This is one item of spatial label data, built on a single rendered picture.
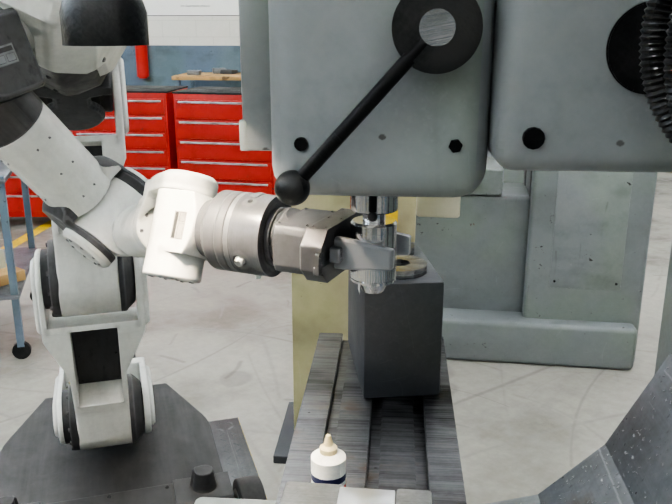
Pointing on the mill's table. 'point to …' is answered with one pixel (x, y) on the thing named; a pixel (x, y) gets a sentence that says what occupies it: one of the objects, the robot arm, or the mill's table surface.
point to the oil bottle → (328, 464)
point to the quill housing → (358, 21)
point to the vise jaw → (310, 493)
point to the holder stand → (398, 331)
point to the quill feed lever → (405, 15)
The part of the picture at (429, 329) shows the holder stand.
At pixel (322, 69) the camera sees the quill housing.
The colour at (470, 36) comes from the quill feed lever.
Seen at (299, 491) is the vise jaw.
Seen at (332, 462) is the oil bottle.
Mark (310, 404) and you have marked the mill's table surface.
